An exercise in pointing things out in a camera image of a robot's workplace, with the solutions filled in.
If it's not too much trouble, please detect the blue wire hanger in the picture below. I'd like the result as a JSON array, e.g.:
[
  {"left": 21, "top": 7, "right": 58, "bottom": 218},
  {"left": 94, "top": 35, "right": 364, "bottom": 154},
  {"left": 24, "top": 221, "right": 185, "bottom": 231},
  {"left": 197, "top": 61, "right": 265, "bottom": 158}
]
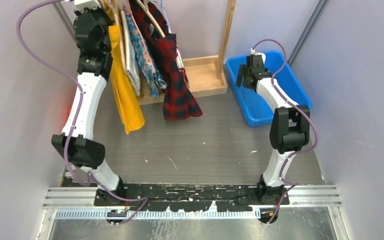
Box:
[{"left": 151, "top": 0, "right": 172, "bottom": 33}]

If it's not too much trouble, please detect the white garment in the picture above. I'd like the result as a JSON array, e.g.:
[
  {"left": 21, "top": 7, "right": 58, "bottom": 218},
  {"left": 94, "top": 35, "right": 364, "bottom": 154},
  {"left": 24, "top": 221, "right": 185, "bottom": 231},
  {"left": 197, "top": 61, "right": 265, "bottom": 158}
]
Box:
[{"left": 120, "top": 10, "right": 141, "bottom": 97}]

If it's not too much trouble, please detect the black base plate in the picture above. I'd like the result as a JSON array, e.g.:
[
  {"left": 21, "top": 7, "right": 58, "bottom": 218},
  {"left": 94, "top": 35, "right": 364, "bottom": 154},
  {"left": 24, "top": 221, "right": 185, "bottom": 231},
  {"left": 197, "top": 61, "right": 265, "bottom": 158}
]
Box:
[{"left": 93, "top": 183, "right": 290, "bottom": 213}]

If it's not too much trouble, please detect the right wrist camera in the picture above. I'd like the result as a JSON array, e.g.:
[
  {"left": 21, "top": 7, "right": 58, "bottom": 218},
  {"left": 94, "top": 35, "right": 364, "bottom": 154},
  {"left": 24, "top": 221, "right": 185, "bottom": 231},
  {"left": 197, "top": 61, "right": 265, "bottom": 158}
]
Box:
[{"left": 250, "top": 49, "right": 266, "bottom": 58}]

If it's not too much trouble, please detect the beige plastic hanger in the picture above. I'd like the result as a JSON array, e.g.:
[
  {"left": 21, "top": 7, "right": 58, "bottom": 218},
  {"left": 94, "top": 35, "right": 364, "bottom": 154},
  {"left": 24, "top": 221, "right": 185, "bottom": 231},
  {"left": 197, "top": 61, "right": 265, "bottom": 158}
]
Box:
[{"left": 104, "top": 0, "right": 128, "bottom": 75}]

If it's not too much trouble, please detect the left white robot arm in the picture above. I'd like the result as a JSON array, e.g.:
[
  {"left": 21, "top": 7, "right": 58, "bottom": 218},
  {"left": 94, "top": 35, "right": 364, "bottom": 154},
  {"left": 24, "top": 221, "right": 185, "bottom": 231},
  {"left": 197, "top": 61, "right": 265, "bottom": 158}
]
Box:
[{"left": 51, "top": 7, "right": 127, "bottom": 207}]

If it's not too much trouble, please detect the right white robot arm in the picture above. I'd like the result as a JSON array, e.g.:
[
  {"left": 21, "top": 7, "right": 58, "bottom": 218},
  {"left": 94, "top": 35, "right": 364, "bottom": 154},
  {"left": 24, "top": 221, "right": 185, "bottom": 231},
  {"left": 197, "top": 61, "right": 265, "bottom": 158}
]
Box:
[{"left": 235, "top": 53, "right": 310, "bottom": 206}]

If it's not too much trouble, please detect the blue floral garment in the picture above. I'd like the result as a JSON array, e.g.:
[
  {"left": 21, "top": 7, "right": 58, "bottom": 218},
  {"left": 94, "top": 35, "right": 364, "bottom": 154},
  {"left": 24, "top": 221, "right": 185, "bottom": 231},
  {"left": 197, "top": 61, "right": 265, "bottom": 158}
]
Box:
[{"left": 123, "top": 6, "right": 167, "bottom": 98}]

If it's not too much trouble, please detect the pink wire hanger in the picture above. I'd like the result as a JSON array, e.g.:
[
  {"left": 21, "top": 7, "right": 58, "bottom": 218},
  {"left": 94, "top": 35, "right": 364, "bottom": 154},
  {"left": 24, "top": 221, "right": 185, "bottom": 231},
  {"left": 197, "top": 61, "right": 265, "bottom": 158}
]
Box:
[{"left": 128, "top": 0, "right": 156, "bottom": 71}]

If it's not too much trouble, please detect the beige hanger under plaid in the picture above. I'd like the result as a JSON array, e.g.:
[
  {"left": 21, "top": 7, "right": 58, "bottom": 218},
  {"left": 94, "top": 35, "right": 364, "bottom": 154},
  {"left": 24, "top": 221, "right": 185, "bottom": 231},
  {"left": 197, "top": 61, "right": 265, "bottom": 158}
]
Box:
[{"left": 136, "top": 0, "right": 166, "bottom": 38}]

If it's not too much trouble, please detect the blue plastic bin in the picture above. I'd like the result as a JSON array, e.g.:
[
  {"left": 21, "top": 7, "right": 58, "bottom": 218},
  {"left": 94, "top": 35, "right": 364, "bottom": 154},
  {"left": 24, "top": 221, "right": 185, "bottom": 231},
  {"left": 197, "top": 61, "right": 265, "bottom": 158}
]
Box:
[{"left": 225, "top": 55, "right": 312, "bottom": 128}]

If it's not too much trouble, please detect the yellow skirt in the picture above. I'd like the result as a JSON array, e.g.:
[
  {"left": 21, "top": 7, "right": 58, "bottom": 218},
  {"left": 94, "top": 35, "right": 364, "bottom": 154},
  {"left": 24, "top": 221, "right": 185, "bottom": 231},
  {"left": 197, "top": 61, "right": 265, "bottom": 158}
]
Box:
[{"left": 108, "top": 25, "right": 146, "bottom": 135}]

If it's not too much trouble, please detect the red black plaid dress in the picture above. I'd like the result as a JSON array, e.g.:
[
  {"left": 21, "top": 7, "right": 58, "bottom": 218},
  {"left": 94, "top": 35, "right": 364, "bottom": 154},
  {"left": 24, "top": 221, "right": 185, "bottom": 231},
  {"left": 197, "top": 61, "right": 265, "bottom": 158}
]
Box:
[{"left": 145, "top": 2, "right": 203, "bottom": 120}]

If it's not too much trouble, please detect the wooden clothes rack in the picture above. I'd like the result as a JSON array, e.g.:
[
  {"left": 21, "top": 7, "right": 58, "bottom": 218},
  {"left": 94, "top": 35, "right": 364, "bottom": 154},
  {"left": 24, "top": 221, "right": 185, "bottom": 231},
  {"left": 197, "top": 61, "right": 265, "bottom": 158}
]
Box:
[{"left": 102, "top": 0, "right": 237, "bottom": 106}]

